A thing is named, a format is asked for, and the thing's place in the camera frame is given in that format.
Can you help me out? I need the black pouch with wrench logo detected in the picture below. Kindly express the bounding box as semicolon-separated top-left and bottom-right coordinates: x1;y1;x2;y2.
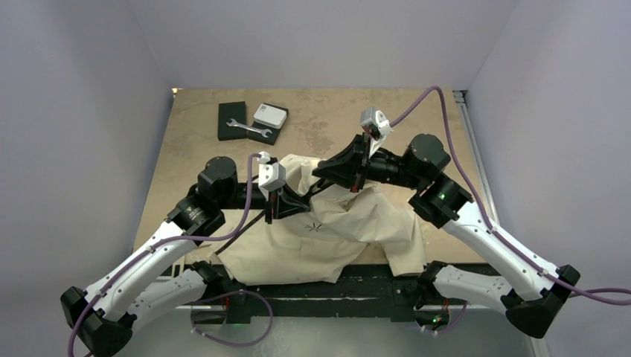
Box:
217;101;247;141

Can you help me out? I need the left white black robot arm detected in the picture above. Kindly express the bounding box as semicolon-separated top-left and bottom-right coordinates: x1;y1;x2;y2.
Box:
60;152;311;356

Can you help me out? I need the silver open-end wrench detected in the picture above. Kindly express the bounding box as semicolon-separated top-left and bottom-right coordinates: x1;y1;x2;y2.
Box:
226;118;272;138

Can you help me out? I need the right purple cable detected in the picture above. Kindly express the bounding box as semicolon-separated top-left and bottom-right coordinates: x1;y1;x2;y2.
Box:
389;86;631;336

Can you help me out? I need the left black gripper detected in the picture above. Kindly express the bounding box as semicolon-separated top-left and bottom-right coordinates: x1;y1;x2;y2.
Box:
218;181;310;224

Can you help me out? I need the purple cable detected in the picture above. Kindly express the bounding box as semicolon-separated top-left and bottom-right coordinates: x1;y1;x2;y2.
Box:
389;86;631;336
68;152;275;357

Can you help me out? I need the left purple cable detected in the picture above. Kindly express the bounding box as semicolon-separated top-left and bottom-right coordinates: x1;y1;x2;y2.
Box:
68;152;275;357

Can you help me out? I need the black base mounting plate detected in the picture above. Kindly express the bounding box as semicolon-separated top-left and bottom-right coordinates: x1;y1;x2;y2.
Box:
175;262;464;325

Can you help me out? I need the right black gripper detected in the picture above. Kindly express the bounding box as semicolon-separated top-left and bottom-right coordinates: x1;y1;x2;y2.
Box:
313;132;424;193

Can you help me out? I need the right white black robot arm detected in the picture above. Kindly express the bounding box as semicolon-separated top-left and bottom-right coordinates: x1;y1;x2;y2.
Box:
313;134;580;338

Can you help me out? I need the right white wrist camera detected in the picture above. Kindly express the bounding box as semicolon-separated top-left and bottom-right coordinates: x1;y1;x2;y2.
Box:
359;106;392;158

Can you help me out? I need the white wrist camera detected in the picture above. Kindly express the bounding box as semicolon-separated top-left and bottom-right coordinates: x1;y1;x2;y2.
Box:
359;106;392;158
257;152;286;196

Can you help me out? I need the white tag black card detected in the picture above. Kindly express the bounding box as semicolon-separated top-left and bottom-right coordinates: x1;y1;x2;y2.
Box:
253;103;289;129

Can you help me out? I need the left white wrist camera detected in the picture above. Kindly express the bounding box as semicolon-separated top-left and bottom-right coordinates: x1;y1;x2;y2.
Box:
257;152;286;196

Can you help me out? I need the beige jacket with black lining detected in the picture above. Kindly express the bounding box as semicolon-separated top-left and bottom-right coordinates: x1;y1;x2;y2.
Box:
188;183;427;285

